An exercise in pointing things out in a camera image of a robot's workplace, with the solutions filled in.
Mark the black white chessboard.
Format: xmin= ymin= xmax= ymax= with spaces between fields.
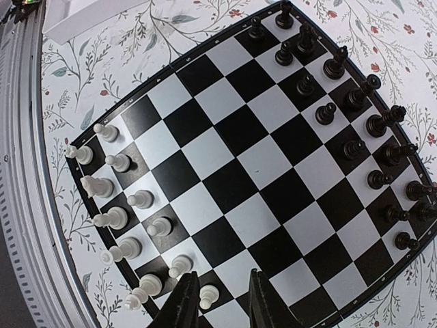
xmin=67 ymin=3 xmax=436 ymax=327

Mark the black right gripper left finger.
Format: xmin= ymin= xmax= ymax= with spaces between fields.
xmin=147 ymin=271 xmax=199 ymax=328

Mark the black chess rook corner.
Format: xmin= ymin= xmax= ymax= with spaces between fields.
xmin=275 ymin=0 xmax=294 ymax=29

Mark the aluminium front rail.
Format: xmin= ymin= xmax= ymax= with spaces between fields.
xmin=1 ymin=4 xmax=99 ymax=327

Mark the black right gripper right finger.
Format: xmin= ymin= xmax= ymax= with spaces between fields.
xmin=249 ymin=269 xmax=303 ymax=328

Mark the white chess piece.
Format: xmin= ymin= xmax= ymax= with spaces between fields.
xmin=124 ymin=273 xmax=163 ymax=310
xmin=100 ymin=237 xmax=142 ymax=266
xmin=105 ymin=153 xmax=130 ymax=172

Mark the floral patterned table mat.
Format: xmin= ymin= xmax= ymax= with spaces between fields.
xmin=41 ymin=1 xmax=436 ymax=327

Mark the black chess pawn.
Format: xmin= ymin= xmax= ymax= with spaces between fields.
xmin=248 ymin=16 xmax=264 ymax=41
xmin=385 ymin=205 xmax=410 ymax=223
xmin=296 ymin=74 xmax=315 ymax=97
xmin=315 ymin=102 xmax=337 ymax=125
xmin=367 ymin=170 xmax=393 ymax=190
xmin=395 ymin=232 xmax=420 ymax=250
xmin=274 ymin=41 xmax=294 ymax=66
xmin=343 ymin=139 xmax=365 ymax=161

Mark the white chess knight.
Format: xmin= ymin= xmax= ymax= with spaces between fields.
xmin=80 ymin=176 xmax=113 ymax=198

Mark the white plastic tray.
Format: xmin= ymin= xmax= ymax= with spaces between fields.
xmin=42 ymin=0 xmax=145 ymax=45

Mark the black chess king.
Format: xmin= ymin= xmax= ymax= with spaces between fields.
xmin=366 ymin=105 xmax=406 ymax=137

